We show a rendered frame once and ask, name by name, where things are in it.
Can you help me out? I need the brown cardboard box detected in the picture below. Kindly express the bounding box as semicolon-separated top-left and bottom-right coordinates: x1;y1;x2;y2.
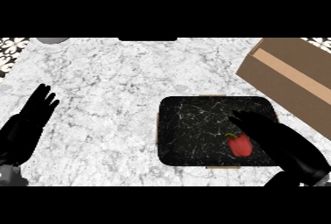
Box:
235;38;331;141

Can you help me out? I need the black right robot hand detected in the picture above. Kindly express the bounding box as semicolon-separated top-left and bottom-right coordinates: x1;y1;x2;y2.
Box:
227;109;331;187

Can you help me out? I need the grey round object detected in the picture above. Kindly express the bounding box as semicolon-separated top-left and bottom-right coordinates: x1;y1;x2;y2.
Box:
35;38;71;46

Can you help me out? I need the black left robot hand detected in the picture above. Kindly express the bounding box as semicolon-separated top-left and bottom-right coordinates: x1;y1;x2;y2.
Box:
0;83;60;167

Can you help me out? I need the black marbled tray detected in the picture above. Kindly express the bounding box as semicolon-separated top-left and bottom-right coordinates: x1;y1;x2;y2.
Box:
154;94;281;170

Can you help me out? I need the red bell pepper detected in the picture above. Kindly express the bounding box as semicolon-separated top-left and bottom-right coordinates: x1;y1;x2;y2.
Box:
223;132;254;158

